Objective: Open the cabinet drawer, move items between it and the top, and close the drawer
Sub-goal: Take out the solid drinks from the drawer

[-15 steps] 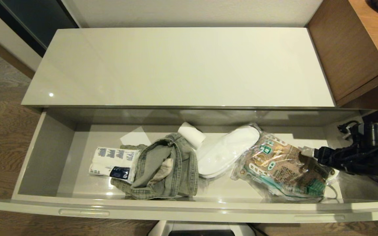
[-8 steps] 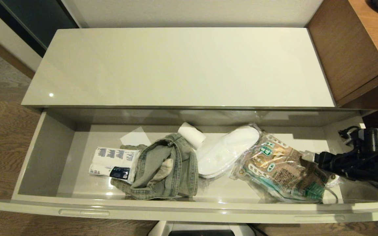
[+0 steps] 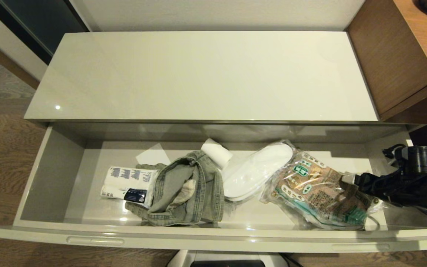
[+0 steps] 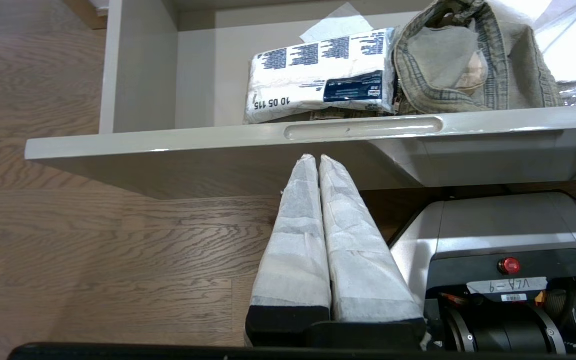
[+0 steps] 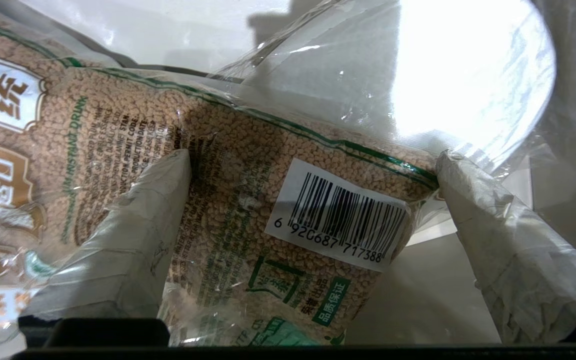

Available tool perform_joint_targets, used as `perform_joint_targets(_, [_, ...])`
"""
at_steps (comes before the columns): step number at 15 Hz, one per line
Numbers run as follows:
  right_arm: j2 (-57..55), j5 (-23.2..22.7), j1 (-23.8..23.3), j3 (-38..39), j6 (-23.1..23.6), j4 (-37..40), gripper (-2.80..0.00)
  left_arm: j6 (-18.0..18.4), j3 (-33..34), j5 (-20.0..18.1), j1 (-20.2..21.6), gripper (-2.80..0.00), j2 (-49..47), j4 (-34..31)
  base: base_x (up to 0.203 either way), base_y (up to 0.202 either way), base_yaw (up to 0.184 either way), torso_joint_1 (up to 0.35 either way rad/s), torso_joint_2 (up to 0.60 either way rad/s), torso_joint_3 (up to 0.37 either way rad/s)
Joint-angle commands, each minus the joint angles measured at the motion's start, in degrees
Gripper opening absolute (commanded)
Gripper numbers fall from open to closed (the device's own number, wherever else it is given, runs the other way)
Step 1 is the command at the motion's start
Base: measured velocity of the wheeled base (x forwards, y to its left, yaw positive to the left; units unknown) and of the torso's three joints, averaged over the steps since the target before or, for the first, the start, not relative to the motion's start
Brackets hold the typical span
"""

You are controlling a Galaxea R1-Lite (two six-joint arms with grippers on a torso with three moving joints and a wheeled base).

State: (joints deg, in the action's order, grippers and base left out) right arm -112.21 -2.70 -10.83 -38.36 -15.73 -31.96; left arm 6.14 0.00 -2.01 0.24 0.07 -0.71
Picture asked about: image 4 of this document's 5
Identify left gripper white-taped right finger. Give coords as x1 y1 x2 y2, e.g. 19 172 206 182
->
319 154 426 324

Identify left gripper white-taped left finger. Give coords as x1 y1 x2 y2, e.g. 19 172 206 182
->
246 154 333 322

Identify white tissue pack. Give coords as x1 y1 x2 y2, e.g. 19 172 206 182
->
243 27 399 125

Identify beige cabinet drawer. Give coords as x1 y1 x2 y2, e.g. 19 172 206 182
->
24 0 576 201

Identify white and black robot base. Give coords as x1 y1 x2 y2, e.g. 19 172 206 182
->
388 191 576 354

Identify white paper label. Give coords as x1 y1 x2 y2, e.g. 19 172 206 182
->
466 277 549 295

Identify red round button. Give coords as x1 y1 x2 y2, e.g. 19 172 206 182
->
498 257 522 276

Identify faded denim jeans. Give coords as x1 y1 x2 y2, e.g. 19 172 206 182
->
392 0 564 116

